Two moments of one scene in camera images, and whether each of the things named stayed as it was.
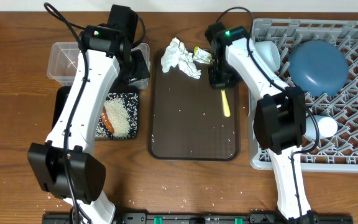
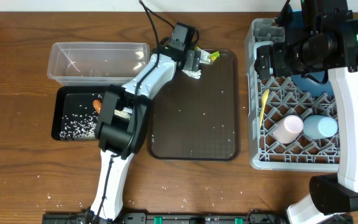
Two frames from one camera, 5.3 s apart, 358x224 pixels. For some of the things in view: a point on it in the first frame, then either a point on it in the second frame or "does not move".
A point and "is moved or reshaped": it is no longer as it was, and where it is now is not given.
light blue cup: (327, 127) does not move
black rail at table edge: (200, 218) does not move
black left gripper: (138, 68) -> (191, 60)
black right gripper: (221, 78) -> (265, 59)
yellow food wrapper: (201, 55) does not move
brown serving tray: (186, 121) does not move
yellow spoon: (225, 103) is moved or reshaped
